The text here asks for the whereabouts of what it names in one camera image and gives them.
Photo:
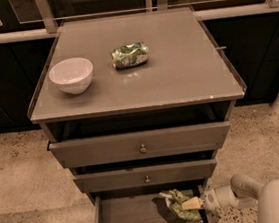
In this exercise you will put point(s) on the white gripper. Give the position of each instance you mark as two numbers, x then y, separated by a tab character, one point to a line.
210	200

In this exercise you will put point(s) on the top grey drawer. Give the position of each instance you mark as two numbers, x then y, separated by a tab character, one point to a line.
140	145

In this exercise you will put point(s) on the crushed green soda can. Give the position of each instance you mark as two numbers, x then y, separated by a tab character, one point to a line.
130	55

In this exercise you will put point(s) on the grey drawer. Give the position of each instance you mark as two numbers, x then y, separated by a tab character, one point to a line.
147	208
140	145
138	177

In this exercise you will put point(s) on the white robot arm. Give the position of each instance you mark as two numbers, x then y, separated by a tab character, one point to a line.
242	191

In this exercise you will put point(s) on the white ceramic bowl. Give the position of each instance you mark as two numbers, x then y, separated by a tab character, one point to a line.
72	75

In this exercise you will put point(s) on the middle grey drawer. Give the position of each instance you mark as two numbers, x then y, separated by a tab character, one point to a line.
138	177

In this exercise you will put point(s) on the green jalapeno chip bag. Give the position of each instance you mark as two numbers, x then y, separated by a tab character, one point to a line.
174	199

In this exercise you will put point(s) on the grey drawer cabinet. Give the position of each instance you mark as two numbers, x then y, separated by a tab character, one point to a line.
185	81

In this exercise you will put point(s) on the bottom grey drawer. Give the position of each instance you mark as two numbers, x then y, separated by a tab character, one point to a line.
147	208

